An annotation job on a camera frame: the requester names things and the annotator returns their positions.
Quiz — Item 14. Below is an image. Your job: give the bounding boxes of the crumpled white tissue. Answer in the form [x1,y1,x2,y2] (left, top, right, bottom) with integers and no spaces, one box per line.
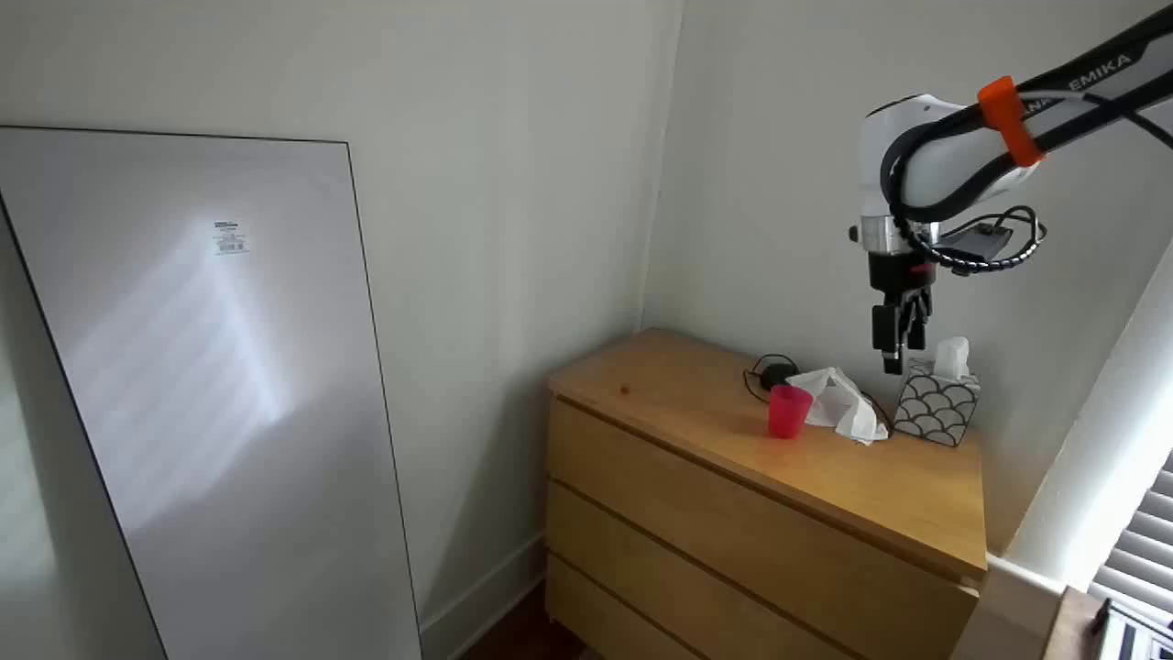
[785,362,890,450]

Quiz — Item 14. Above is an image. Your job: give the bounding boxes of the red plastic cup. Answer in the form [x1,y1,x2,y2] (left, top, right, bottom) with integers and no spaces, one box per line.
[764,381,816,442]

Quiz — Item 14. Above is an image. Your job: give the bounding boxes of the white window blinds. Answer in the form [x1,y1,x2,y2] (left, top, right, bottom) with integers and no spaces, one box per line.
[1088,450,1173,660]

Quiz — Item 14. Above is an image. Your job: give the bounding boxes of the scallop patterned tissue box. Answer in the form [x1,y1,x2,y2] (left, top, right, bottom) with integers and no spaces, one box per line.
[888,371,984,450]

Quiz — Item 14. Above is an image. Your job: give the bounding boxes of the wooden dresser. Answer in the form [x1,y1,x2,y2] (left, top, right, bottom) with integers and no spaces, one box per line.
[544,326,989,660]

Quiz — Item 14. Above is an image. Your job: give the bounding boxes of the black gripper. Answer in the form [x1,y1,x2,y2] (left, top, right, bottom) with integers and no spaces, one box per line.
[866,245,939,378]

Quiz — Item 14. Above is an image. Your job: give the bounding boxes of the white tissue in box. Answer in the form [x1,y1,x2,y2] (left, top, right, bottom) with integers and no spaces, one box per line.
[926,334,980,388]

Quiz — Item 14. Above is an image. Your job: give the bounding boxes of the white leaning panel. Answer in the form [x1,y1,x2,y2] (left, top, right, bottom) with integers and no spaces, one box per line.
[0,124,425,660]

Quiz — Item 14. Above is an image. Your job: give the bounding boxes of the coiled black cable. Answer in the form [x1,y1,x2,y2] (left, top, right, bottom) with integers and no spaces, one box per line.
[744,350,805,402]

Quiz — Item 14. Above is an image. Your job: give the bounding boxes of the orange cable strap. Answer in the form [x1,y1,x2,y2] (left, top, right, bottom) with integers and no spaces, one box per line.
[975,74,1049,173]

